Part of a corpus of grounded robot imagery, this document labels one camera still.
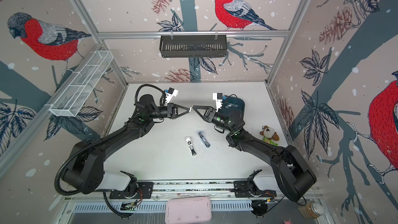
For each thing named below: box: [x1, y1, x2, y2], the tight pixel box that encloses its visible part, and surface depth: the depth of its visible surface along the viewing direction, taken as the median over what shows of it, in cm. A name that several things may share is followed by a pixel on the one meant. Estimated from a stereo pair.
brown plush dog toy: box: [259, 125, 280, 146], surface depth 92 cm
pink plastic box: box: [164, 196, 212, 224], surface depth 68 cm
